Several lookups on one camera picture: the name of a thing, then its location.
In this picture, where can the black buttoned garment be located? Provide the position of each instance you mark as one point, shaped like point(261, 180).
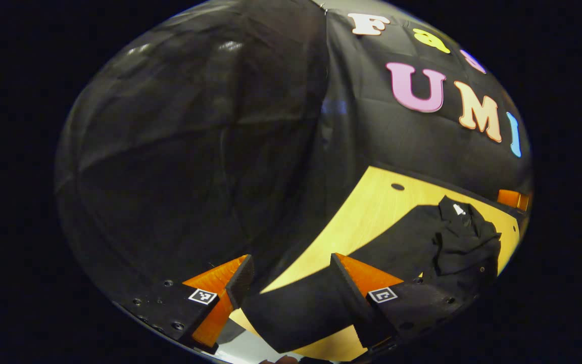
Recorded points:
point(397, 242)

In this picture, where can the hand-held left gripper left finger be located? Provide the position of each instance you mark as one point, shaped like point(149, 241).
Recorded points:
point(240, 280)

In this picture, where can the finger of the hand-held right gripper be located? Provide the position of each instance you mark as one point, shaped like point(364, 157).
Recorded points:
point(511, 199)

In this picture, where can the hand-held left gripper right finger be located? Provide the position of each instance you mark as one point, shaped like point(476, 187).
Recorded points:
point(349, 293)

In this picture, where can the black backdrop cloth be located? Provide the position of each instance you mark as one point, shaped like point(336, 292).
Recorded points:
point(195, 151)

